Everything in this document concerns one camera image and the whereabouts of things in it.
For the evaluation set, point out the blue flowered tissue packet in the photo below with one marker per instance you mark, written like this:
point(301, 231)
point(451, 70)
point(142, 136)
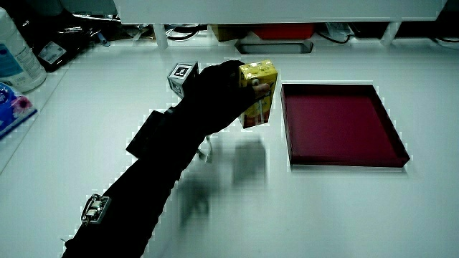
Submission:
point(12, 109)

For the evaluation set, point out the person's left hand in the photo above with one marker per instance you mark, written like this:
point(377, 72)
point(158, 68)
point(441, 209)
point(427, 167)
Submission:
point(215, 96)

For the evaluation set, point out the white shelf board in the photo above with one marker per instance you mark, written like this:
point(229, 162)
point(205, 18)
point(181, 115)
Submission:
point(276, 10)

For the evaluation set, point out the red box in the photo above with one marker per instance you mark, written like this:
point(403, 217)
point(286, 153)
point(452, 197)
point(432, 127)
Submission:
point(283, 31)

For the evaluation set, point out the white shelf leg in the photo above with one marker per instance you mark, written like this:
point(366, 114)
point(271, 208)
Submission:
point(160, 36)

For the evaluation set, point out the yellow ice redtea carton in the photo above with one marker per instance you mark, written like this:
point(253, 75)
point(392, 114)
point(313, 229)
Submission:
point(264, 72)

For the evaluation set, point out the grey rectangular tray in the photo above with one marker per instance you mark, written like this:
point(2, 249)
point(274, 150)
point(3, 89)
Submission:
point(274, 47)

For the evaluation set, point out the dark red square tray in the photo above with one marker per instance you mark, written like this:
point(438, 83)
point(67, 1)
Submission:
point(340, 125)

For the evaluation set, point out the brown cardboard box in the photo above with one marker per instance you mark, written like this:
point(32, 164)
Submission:
point(226, 32)

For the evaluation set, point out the black wrist sensor box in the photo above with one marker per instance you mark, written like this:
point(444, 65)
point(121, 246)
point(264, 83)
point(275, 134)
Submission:
point(145, 134)

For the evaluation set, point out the black bag with white label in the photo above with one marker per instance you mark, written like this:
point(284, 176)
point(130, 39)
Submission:
point(61, 39)

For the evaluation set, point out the person's left forearm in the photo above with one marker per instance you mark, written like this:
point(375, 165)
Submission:
point(143, 190)

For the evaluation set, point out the clear plastic bag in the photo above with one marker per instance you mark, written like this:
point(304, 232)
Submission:
point(339, 29)

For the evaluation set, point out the white bottle with blue label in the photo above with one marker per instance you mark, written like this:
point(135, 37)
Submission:
point(16, 61)

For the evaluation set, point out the metal clip-on arm tracker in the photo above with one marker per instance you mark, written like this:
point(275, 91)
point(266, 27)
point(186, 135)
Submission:
point(94, 208)

